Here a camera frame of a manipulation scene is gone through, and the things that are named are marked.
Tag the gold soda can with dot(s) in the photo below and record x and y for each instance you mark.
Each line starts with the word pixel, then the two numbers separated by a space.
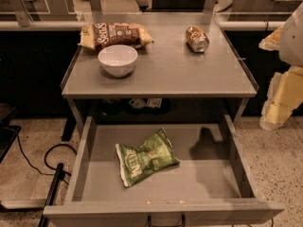
pixel 197 39

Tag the black floor rail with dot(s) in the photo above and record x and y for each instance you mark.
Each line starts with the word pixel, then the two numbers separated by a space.
pixel 52 192

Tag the grey counter cabinet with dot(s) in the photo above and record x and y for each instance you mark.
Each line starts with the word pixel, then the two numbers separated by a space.
pixel 166 68

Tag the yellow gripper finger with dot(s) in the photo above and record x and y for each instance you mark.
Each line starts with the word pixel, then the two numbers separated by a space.
pixel 285 94
pixel 272 41

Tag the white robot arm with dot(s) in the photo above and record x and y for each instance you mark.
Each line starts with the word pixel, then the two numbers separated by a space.
pixel 291 40

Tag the brown and yellow chip bag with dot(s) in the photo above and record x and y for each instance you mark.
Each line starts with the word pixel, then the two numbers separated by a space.
pixel 101 35

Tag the black drawer handle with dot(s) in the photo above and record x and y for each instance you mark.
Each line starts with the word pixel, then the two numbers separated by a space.
pixel 166 220

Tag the grey open drawer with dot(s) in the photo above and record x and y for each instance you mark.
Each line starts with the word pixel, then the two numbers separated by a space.
pixel 213 185

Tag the white ceramic bowl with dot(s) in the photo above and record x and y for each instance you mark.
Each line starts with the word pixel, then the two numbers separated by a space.
pixel 118 60

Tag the green jalapeno chip bag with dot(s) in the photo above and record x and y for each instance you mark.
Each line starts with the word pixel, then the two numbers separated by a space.
pixel 137 163

